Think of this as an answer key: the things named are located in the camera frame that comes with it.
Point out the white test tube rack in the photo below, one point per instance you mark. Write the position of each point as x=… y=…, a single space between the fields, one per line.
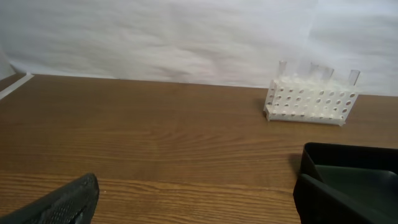
x=311 y=102

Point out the black tray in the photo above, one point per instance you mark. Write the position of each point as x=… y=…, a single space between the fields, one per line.
x=342 y=152

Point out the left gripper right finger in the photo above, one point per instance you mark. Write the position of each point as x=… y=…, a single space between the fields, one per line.
x=326 y=205

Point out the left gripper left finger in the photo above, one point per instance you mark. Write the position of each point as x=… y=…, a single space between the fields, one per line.
x=65 y=202

